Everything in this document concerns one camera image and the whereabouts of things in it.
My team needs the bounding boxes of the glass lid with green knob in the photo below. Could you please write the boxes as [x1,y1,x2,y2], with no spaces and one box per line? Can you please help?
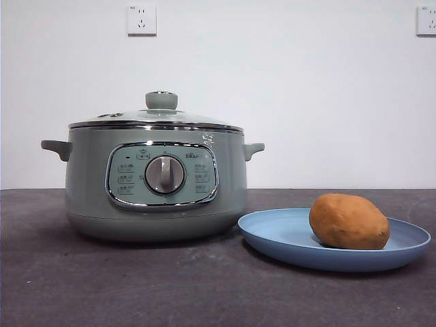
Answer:
[67,91,245,133]

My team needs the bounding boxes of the brown potato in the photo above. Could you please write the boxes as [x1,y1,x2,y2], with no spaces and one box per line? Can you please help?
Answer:
[309,193,391,251]

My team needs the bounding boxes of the blue round plate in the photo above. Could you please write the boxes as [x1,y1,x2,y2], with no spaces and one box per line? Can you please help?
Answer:
[237,208,431,273]

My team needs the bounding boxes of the pale green electric steamer pot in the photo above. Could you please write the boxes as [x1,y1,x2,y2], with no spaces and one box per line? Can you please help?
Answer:
[40,126,266,243]

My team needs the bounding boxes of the white wall socket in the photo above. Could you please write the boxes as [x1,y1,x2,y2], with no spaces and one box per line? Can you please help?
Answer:
[127,5,158,37]
[416,5,436,37]

